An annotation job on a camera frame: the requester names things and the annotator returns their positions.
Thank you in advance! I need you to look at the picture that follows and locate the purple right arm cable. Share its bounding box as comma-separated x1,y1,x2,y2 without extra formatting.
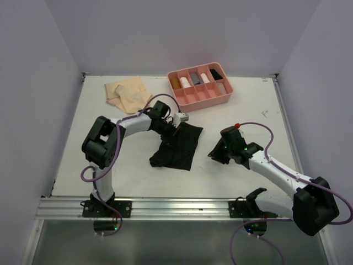
230,121,353,265

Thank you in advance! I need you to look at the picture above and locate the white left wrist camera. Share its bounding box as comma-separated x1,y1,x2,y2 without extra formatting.
173,112,189,126

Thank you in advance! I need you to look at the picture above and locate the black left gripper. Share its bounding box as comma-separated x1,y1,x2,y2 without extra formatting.
153,120,181,149

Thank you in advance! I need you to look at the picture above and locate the aluminium table frame rail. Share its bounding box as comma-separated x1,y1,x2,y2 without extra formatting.
36,76,302,220

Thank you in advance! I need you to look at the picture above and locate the pink underwear cream waistband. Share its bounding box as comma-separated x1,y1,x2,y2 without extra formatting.
217,83,227,95

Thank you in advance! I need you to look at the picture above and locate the black underwear orange trim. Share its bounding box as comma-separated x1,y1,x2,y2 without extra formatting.
149,123,203,171

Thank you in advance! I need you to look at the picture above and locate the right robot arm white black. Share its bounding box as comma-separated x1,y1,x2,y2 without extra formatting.
208,126,339,236

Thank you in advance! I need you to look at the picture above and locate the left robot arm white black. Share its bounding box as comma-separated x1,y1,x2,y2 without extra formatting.
81,101,178,217

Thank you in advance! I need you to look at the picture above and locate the black rolled underwear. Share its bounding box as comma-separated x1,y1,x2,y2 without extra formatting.
210,68,223,81

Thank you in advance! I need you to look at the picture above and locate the pink divided organizer tray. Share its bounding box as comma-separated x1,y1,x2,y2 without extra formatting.
167,62,234,113

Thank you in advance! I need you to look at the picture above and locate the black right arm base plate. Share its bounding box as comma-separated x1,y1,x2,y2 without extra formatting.
228,188,278,219

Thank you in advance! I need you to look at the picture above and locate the beige underwear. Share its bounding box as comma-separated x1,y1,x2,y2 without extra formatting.
104,76,153,114

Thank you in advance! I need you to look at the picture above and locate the brown rolled underwear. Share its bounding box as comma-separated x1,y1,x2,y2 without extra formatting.
170,78,181,90

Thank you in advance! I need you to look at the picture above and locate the grey rolled underwear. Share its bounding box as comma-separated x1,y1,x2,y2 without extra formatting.
190,73,203,85

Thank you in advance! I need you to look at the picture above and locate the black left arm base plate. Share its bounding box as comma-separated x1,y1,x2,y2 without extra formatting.
80,197,132,218

